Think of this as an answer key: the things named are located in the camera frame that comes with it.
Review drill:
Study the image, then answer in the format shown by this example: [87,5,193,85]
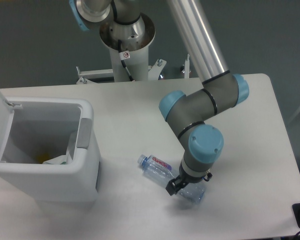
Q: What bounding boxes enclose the yellow trash in bin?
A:
[35,154,50,164]

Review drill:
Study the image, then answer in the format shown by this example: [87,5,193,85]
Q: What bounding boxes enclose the clear plastic water bottle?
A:
[137,154,205,205]

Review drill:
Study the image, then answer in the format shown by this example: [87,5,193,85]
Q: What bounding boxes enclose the white paper carton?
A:
[43,131,77,165]

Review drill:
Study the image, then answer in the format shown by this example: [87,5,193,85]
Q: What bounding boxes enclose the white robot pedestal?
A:
[75,13,192,85]

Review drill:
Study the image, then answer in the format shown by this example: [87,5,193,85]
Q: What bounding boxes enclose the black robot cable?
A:
[117,39,136,82]

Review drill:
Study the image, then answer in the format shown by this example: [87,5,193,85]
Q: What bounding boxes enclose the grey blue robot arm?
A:
[69,0,249,195]

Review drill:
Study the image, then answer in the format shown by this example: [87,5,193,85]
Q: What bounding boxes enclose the white trash can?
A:
[0,97,101,202]

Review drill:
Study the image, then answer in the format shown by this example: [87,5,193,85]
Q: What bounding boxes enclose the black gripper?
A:
[165,166,212,196]

